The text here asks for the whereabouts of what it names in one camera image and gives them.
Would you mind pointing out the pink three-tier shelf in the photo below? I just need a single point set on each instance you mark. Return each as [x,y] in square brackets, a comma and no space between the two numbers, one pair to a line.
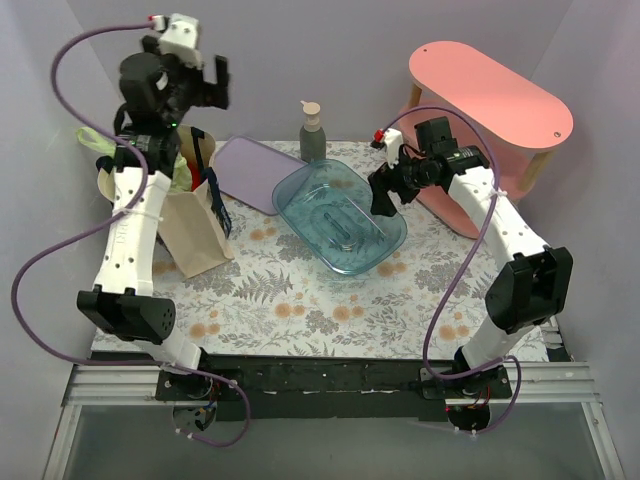
[489,106]

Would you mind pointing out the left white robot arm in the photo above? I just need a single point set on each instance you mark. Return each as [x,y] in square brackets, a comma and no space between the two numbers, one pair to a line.
[121,302]

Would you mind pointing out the grey soap pump bottle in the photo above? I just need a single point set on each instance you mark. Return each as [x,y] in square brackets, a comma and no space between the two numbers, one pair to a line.
[312,138]

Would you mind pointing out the blue transparent plastic tray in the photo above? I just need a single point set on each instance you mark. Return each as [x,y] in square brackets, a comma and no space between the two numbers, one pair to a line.
[327,204]

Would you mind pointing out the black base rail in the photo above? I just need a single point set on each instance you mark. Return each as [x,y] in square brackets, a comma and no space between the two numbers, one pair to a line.
[271,387]

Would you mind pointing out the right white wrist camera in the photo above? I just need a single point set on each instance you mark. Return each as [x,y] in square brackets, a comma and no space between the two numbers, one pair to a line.
[390,140]

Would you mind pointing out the light green plastic grocery bag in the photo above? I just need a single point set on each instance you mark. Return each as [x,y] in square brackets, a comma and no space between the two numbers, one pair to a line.
[100,142]

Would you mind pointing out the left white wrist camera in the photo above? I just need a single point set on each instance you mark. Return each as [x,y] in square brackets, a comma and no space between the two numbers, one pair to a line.
[179,36]

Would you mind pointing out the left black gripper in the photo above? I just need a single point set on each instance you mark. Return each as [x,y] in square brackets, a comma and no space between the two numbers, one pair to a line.
[209,89]

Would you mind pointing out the purple plastic lid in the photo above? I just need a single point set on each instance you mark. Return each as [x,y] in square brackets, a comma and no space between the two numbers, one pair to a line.
[249,171]

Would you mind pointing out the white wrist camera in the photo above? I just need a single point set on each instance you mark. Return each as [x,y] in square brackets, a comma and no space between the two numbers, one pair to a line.
[390,140]
[179,36]

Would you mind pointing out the beige canvas tote bag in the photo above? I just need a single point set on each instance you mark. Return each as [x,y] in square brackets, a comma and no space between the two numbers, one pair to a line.
[196,224]

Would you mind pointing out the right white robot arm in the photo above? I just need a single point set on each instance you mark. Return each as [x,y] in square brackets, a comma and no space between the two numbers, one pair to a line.
[533,279]

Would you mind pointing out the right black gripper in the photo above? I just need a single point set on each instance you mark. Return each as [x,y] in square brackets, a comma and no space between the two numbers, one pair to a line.
[391,179]

